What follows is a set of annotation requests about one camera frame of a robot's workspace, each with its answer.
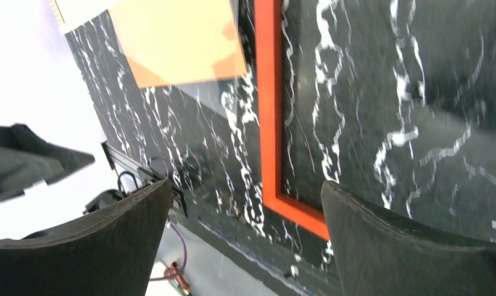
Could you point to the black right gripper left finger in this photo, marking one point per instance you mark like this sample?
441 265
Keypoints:
107 252

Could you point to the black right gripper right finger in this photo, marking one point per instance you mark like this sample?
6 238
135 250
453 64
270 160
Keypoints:
379 252

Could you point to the brown cardboard backing board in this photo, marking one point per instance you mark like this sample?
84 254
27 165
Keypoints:
178 42

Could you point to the orange picture frame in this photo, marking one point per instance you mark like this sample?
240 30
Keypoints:
269 49

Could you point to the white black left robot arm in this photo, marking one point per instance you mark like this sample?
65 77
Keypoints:
27 159

